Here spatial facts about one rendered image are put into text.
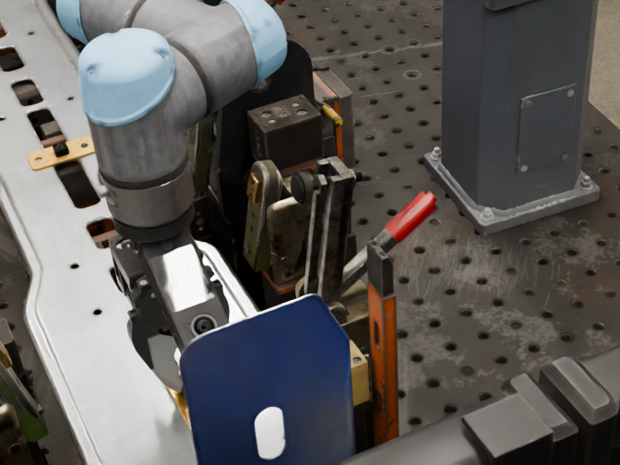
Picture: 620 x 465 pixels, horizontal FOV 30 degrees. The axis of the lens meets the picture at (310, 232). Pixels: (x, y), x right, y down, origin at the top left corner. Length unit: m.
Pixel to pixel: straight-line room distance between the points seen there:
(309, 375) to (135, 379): 0.42
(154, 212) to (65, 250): 0.38
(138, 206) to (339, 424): 0.27
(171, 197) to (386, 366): 0.25
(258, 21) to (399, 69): 1.17
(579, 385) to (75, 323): 0.91
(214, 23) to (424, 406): 0.70
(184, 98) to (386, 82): 1.22
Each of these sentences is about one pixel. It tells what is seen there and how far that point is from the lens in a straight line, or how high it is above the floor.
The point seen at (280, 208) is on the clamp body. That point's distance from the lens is 1.24.
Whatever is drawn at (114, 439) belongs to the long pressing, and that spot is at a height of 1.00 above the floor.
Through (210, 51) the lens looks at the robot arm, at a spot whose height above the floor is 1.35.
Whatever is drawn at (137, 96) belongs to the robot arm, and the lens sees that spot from 0.90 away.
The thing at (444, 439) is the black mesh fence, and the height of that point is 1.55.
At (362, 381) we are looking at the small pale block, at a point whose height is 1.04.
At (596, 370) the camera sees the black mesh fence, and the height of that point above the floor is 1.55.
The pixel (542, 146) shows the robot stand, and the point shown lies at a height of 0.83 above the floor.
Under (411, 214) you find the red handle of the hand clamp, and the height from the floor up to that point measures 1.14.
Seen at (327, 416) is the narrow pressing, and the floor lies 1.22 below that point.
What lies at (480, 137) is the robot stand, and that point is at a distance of 1.70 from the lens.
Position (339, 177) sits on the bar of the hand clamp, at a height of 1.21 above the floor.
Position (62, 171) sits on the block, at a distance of 1.48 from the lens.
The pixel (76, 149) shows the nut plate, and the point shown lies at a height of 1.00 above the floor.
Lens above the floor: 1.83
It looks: 39 degrees down
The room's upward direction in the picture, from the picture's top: 5 degrees counter-clockwise
